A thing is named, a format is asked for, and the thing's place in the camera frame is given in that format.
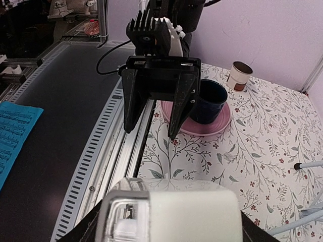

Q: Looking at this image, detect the dark blue mug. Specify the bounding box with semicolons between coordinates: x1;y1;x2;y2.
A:
190;79;228;125

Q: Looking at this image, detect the light blue music stand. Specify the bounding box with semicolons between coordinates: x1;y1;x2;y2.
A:
267;162;323;235

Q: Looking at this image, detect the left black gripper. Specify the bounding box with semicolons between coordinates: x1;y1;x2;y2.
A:
121;56;201;140

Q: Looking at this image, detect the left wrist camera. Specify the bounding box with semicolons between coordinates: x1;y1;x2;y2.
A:
126;10;186;57

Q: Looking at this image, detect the small paper cup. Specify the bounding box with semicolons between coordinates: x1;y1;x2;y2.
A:
226;61;253;92

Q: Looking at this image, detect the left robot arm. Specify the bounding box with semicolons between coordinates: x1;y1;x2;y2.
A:
119;1;204;139

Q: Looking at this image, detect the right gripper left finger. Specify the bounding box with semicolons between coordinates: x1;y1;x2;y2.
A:
58;201;102;242

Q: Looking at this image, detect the blue sheet music page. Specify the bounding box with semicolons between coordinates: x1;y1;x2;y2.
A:
1;101;43;187

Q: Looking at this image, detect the aluminium front rail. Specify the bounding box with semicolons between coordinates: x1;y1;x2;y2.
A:
50;80;155;241

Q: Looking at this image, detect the red patterned bowl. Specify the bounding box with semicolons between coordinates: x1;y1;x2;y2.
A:
84;21;99;37

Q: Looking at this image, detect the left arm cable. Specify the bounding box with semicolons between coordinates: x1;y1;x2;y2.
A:
95;40;134;76

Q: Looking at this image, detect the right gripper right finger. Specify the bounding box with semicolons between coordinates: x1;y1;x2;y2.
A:
241;211;278;242

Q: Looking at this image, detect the left aluminium post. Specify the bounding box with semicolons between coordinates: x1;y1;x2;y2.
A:
298;55;323;94

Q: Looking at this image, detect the pink plate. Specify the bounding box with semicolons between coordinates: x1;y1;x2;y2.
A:
160;100;232;136

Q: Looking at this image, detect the white wedge block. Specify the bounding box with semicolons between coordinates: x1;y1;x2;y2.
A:
95;178;243;241

